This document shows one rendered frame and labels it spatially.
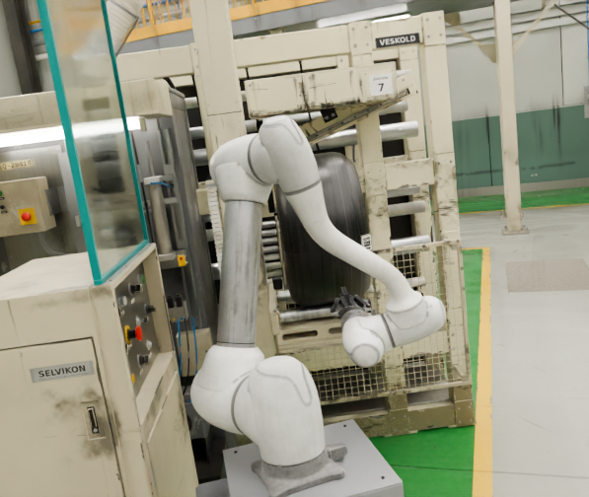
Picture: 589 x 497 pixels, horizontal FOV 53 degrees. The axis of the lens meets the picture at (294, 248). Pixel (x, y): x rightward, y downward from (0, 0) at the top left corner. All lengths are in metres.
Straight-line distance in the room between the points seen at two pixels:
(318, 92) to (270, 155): 1.00
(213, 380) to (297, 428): 0.27
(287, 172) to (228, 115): 0.75
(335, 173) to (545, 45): 9.49
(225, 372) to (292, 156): 0.55
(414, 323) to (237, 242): 0.52
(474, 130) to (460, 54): 1.36
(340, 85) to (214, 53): 0.55
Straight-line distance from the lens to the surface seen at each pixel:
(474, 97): 11.29
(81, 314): 1.46
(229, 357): 1.48
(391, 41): 2.79
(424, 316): 1.61
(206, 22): 2.17
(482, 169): 11.27
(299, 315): 2.15
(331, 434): 1.64
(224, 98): 2.14
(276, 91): 2.40
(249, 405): 1.39
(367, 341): 1.57
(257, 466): 1.50
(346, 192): 2.00
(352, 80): 2.42
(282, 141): 1.41
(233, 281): 1.49
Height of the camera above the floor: 1.55
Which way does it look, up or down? 11 degrees down
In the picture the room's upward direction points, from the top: 8 degrees counter-clockwise
